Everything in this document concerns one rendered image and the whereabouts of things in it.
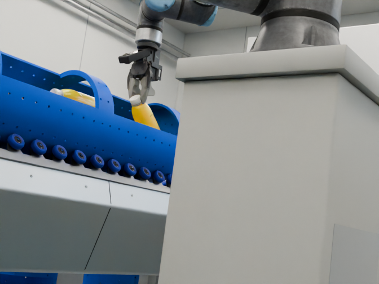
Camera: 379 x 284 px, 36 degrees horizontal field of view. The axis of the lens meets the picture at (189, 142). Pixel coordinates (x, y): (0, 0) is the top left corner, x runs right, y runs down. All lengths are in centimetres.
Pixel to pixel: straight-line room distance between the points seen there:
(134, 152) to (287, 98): 98
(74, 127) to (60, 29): 463
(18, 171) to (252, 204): 77
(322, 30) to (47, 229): 93
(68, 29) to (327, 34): 536
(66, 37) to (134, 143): 452
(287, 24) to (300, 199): 34
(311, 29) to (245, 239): 40
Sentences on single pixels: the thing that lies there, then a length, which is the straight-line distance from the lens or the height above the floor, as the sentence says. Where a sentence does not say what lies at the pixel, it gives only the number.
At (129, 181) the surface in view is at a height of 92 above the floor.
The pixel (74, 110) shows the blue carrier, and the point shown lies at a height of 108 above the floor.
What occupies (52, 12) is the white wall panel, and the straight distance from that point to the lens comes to 621.
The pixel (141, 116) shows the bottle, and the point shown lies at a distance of 194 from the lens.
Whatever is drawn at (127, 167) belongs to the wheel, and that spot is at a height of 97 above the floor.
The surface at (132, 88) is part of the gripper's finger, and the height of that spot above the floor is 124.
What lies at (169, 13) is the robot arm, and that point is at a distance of 193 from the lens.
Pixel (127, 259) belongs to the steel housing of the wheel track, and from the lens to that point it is 192.
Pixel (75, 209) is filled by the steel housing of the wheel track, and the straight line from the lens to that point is 167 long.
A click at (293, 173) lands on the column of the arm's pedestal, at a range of 91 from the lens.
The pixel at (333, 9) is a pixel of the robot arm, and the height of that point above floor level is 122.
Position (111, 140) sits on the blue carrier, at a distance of 176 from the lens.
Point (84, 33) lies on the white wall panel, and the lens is 648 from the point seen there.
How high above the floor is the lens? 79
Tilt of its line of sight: 9 degrees up
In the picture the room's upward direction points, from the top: 7 degrees clockwise
